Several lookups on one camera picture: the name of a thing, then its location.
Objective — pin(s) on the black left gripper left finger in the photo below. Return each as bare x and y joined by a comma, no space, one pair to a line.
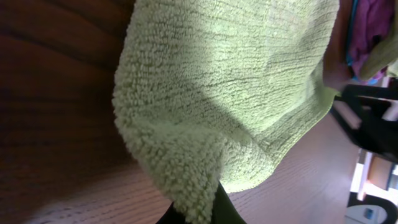
171,216

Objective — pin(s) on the purple cloth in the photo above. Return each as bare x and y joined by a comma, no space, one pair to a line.
386,15

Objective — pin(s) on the light green microfiber cloth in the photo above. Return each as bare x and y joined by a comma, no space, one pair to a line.
211,93

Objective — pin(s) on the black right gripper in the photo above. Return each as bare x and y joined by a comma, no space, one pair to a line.
374,134

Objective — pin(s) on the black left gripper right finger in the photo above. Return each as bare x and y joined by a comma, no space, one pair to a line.
223,211

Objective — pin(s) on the olive green folded cloth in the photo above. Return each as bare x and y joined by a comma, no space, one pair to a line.
380,57

